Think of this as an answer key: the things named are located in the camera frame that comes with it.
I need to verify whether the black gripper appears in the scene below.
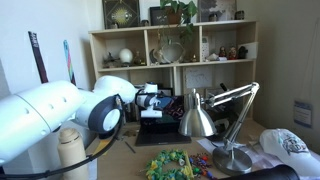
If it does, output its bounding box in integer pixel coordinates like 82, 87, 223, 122
143, 117, 164, 132

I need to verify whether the dark grey laptop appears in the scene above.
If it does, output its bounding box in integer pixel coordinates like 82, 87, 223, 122
134, 95, 194, 147

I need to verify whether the black pen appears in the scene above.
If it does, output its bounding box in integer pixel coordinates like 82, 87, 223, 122
124, 141, 137, 155

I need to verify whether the silver desk lamp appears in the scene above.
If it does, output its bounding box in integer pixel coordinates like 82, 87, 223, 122
178, 81, 261, 177

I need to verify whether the green yellow flower lei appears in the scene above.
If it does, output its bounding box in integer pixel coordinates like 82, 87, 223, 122
144, 149, 196, 180

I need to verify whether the white drawing sheet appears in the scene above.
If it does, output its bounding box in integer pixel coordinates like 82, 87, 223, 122
183, 66, 214, 90

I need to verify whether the white egg ornament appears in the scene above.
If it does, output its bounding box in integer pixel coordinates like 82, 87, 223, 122
118, 48, 134, 65

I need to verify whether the white paper sheet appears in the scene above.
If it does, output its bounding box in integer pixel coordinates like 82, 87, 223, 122
88, 157, 98, 180

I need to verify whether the cream water bottle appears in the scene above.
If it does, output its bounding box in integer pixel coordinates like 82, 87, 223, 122
57, 128, 90, 180

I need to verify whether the brown figurine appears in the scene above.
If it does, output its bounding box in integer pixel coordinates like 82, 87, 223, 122
227, 46, 239, 61
218, 45, 228, 58

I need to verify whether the colourful striped ski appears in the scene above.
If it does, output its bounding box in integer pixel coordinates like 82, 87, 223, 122
62, 39, 77, 87

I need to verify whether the small black framed picture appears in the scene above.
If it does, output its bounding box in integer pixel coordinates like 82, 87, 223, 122
149, 6, 169, 27

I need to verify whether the green potted plant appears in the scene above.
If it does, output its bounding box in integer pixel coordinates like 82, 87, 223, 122
156, 0, 199, 44

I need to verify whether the dark framed poster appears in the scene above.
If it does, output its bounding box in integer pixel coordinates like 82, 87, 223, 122
102, 0, 141, 30

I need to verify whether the black figurine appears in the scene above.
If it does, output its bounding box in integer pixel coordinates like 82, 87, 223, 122
237, 45, 250, 61

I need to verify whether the white box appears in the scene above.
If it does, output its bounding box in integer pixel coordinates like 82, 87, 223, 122
246, 41, 259, 61

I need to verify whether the grey art print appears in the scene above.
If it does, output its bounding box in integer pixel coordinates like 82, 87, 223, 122
198, 0, 238, 23

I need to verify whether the light wooden shelf unit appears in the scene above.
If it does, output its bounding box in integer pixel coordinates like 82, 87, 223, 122
88, 19, 260, 122

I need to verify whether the dark maroon ski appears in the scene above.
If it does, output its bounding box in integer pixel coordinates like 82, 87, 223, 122
27, 31, 50, 85

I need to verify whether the white printed cap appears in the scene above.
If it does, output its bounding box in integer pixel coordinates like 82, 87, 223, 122
259, 128, 320, 178

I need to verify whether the colourful bead necklace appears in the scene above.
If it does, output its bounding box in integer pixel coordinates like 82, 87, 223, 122
188, 152, 218, 180

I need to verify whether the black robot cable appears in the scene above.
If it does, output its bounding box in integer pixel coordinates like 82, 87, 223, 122
0, 109, 126, 180

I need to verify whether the paper note on wall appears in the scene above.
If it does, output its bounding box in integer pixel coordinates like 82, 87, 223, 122
293, 100, 314, 128

